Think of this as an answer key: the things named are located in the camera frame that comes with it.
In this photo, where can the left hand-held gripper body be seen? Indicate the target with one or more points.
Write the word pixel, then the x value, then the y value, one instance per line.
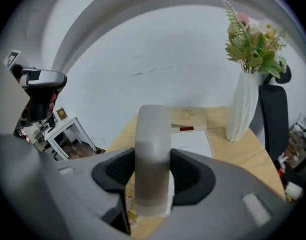
pixel 48 79

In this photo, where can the black office chair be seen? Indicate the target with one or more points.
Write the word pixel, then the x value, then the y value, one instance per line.
pixel 273 119

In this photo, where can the white and red packet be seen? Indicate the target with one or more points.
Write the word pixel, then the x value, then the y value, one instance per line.
pixel 282 160

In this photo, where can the pink flower bouquet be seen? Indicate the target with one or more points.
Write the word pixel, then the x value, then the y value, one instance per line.
pixel 252 46

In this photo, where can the brown cardboard box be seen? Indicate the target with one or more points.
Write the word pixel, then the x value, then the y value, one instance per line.
pixel 187 115

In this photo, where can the white telephone base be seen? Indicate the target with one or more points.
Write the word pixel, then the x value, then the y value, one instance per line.
pixel 192 142

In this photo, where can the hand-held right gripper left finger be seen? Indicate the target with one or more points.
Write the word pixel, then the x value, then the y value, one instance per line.
pixel 68 196

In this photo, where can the person's left hand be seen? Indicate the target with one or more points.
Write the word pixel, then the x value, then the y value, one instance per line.
pixel 52 103

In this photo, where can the white ribbed vase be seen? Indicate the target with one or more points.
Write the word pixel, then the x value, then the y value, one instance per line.
pixel 243 109

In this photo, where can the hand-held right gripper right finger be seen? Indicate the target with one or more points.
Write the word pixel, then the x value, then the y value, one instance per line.
pixel 217 209

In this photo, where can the white side desk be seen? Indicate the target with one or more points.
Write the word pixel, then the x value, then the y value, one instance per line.
pixel 60 131

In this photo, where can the white plastic bottle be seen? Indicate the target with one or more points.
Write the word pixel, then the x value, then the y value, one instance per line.
pixel 293 189

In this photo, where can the small golden brown box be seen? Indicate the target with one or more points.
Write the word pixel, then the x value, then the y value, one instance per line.
pixel 61 114

